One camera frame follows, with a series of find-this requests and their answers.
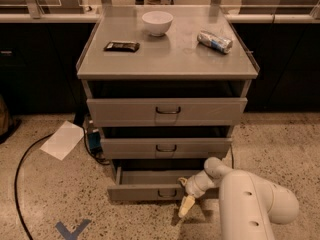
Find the grey drawer cabinet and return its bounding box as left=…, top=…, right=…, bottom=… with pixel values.
left=76, top=5, right=261, bottom=172

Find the black cable left floor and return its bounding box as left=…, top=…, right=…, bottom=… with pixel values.
left=13, top=132, right=55, bottom=240

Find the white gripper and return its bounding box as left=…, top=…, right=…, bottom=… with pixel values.
left=178, top=170, right=215, bottom=218

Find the white bowl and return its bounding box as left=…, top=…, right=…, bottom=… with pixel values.
left=142, top=11, right=173, bottom=36

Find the blue tape floor marker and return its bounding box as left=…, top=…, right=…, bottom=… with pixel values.
left=55, top=218, right=92, bottom=240

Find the grey middle drawer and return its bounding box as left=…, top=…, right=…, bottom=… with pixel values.
left=101, top=138, right=232, bottom=159

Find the grey drawer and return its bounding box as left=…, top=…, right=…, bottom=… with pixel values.
left=107, top=167, right=198, bottom=201
left=87, top=98, right=247, bottom=127
left=101, top=138, right=232, bottom=159

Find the brown bag at left edge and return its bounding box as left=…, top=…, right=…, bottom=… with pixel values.
left=0, top=94, right=14, bottom=136

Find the grey top drawer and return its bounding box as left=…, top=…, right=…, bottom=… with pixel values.
left=87, top=98, right=247, bottom=127

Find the white paper sheet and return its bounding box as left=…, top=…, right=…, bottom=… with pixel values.
left=40, top=121, right=84, bottom=160

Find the black snack bar packet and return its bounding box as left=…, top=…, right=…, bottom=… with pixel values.
left=103, top=41, right=140, bottom=52

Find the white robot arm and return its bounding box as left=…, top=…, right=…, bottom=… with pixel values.
left=178, top=157, right=299, bottom=240

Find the grey bottom drawer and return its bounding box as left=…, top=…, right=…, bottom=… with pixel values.
left=107, top=167, right=198, bottom=201

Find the crushed silver blue can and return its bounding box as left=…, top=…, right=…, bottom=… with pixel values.
left=197, top=30, right=233, bottom=54

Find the blue power box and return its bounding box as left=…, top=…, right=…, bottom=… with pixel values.
left=87, top=129, right=102, bottom=154

